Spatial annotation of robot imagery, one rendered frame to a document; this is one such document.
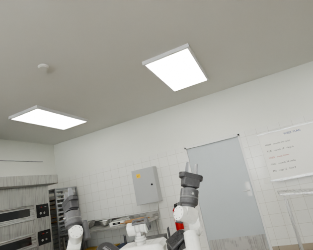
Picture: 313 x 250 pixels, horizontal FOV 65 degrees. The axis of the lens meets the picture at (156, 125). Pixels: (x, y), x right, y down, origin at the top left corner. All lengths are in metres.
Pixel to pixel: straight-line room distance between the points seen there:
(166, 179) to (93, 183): 1.82
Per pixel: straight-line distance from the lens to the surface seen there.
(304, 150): 4.85
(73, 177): 6.41
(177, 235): 1.39
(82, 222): 1.44
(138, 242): 1.42
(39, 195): 4.99
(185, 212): 1.18
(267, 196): 4.83
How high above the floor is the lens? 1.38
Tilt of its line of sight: 15 degrees up
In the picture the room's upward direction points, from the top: 12 degrees counter-clockwise
